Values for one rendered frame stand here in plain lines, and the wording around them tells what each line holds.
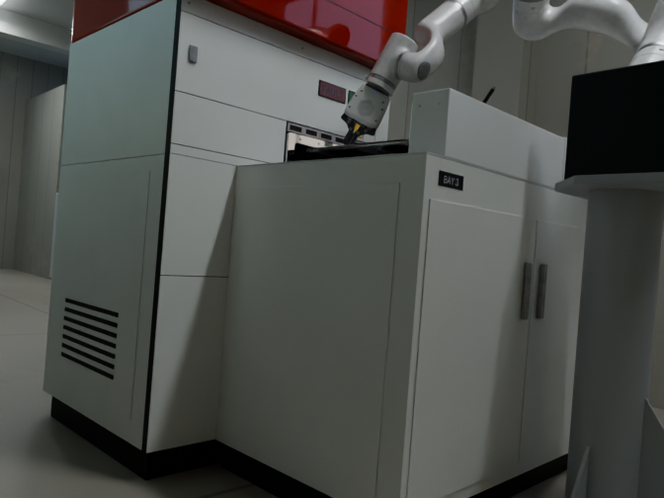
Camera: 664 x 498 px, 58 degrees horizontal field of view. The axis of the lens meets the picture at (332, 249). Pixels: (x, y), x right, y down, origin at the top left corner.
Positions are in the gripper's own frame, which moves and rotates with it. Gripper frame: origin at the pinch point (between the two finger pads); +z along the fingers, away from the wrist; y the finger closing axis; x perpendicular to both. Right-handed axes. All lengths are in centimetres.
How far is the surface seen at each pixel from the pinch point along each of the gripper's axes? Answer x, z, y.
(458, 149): -39.7, -3.9, 27.8
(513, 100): 162, -81, 40
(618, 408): -28, 27, 86
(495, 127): -28.8, -14.2, 32.5
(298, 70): 5.6, -11.3, -24.1
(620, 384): -28, 22, 84
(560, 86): 164, -100, 58
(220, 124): -14.3, 14.5, -29.4
